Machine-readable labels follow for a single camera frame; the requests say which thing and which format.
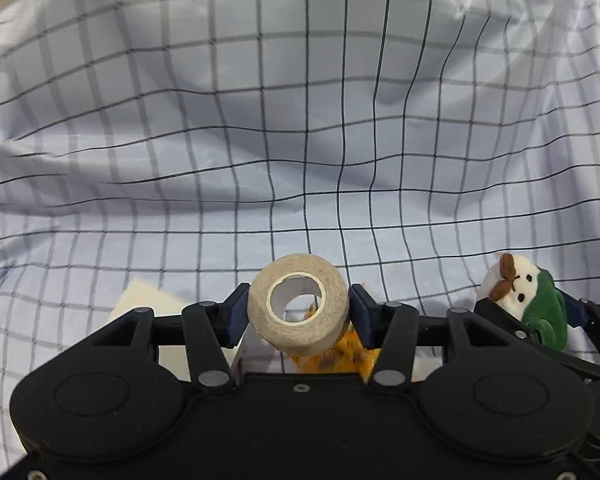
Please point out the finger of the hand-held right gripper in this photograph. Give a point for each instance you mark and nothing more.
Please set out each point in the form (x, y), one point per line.
(510, 327)
(575, 310)

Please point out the white cardboard phone box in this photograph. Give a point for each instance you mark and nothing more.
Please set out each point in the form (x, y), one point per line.
(145, 297)

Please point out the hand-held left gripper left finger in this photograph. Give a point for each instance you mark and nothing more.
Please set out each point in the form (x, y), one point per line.
(236, 317)

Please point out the green plush toy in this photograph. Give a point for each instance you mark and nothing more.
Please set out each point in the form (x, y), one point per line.
(545, 315)

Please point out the blue checkered bed sheet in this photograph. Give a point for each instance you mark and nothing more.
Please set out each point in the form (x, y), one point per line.
(180, 160)

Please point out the beige tape roll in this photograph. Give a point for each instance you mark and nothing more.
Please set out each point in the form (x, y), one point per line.
(305, 341)

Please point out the orange embroidered pouch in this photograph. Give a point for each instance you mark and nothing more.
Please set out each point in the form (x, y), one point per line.
(340, 356)

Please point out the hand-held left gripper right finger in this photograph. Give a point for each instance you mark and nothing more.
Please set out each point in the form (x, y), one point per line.
(362, 317)

